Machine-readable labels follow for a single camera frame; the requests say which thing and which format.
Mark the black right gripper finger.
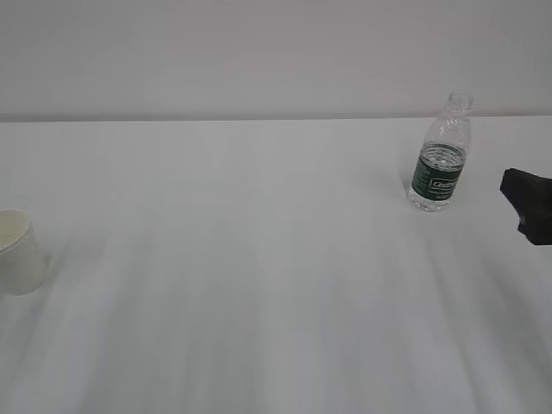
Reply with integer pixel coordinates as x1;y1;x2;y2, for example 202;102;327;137
499;168;552;246

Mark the clear water bottle green label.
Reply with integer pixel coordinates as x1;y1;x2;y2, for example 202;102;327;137
407;92;474;212

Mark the white paper cup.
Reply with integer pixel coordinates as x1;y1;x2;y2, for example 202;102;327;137
0;210;47;296

